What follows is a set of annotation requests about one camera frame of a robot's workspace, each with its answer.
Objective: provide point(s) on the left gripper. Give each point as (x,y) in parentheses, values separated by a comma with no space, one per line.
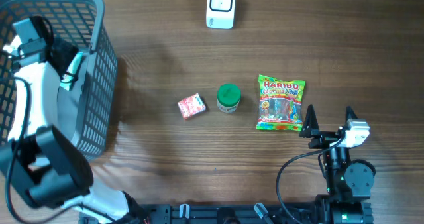
(68,50)

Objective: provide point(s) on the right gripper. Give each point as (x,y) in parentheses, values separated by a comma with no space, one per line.
(310,128)

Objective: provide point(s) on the teal tissue packet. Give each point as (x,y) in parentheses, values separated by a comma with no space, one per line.
(71,74)

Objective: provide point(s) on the Haribo gummy bag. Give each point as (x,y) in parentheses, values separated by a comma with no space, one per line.
(279,104)

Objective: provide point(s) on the green lid jar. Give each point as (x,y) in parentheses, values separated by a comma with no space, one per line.
(228,98)

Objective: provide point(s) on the small red white candy pack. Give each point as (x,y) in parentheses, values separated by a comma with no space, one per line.
(191,106)

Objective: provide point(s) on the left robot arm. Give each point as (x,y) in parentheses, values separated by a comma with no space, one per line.
(38,161)

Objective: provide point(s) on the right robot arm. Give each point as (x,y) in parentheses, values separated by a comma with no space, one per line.
(348,181)

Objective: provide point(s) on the white barcode scanner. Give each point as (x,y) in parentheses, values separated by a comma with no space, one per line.
(220,14)

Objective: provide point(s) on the grey plastic shopping basket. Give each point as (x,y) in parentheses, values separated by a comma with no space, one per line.
(84,108)

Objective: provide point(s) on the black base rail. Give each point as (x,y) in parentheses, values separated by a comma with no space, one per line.
(238,214)

